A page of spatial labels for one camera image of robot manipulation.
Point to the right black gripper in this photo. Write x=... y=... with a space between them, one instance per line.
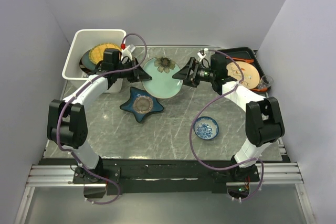
x=185 y=73

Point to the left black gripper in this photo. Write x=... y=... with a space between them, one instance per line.
x=138 y=74

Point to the pale green plate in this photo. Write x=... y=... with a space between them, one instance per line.
x=162 y=85

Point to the woven bamboo plate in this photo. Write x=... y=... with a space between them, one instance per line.
x=96 y=53

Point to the dark blue blossom plate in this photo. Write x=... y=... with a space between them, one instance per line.
x=85 y=63

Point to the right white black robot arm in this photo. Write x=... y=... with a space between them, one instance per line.
x=263 y=120

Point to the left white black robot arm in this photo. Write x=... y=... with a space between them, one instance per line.
x=67 y=123

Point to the white plastic bin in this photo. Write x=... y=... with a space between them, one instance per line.
x=83 y=41

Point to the blue white porcelain bowl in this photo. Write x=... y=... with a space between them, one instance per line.
x=206 y=128

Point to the orange plastic knife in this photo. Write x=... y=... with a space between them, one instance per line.
x=244 y=60

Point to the black rectangular tray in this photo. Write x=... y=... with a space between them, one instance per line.
x=244 y=53

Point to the beige leaf pattern plate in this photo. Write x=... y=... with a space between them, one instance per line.
x=251 y=74

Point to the clear plastic cup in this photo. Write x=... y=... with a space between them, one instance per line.
x=265 y=82

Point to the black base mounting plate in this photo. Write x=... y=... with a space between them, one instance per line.
x=126 y=176

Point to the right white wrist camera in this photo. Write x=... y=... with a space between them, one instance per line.
x=203 y=53

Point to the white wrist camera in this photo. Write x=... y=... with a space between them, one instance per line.
x=127 y=50
x=203 y=53

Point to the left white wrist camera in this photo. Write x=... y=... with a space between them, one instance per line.
x=127 y=50

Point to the aluminium rail frame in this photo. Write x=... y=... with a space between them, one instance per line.
x=62 y=175

